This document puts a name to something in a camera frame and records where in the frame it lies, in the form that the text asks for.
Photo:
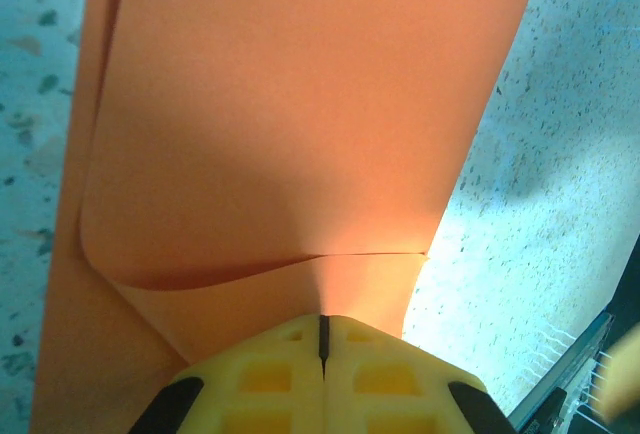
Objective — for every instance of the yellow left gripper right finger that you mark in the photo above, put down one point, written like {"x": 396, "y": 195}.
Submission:
{"x": 395, "y": 394}

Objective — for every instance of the blue-edged aluminium side rail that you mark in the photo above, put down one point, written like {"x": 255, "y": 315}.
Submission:
{"x": 565, "y": 384}

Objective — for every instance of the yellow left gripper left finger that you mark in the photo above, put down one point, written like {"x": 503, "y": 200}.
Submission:
{"x": 260, "y": 394}

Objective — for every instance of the orange paper sheet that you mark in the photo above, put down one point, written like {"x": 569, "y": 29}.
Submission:
{"x": 300, "y": 104}

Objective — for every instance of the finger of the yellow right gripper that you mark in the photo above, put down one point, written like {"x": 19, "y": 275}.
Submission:
{"x": 622, "y": 384}

